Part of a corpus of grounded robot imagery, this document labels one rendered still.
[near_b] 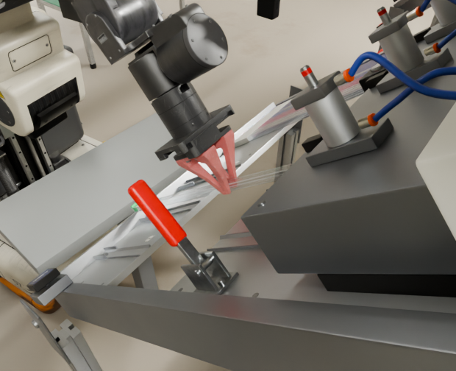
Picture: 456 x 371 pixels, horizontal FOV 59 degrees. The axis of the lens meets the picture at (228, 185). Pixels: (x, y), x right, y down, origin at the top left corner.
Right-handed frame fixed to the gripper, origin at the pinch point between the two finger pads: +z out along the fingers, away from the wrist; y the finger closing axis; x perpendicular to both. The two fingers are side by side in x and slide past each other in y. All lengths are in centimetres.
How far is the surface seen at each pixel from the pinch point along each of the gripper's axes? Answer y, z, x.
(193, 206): 0.0, 2.6, 10.9
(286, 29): 236, 1, 152
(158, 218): -17.7, -7.4, -13.7
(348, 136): -12.2, -8.2, -29.0
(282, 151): 49, 18, 36
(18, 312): -20, 25, 118
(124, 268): -14.6, 2.2, 10.5
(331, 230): -17.5, -5.6, -29.4
